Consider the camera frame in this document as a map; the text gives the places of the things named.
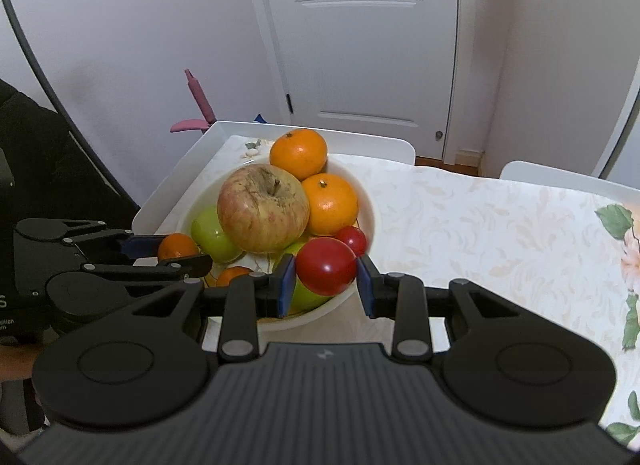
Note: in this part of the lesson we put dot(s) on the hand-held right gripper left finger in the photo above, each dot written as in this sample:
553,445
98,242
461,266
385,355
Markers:
287,286

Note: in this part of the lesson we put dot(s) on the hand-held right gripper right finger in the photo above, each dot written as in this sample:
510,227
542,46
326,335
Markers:
365,287

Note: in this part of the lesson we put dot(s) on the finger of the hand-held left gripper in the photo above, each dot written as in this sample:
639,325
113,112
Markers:
140,246
190,265

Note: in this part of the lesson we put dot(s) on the green apple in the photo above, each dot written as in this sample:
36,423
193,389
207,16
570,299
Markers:
212,237
307,297

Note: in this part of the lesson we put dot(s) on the small orange tangerine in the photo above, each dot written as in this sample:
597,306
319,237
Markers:
177,245
232,275

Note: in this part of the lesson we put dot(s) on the red tomato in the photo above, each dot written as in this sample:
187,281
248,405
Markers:
326,265
354,240

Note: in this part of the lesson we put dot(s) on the cream oval bowl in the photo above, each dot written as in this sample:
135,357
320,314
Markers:
367,210

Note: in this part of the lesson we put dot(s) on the wrinkled russet apple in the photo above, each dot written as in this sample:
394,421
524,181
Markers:
263,208

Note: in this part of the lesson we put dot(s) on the large orange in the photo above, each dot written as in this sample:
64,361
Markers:
331,205
298,152

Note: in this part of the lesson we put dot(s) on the white rimmed table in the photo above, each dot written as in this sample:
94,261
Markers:
165,195

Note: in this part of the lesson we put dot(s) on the dark cloth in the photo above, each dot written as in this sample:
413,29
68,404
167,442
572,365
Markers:
55,165

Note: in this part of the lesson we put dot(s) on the pink plastic tool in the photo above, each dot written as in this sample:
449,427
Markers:
200,97

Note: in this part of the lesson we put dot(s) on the door hinge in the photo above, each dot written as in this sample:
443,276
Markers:
289,103

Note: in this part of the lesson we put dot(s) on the black curved rod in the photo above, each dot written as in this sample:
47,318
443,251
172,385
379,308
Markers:
45,80

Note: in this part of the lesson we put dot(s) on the white panel door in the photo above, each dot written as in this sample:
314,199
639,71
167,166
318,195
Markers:
370,60

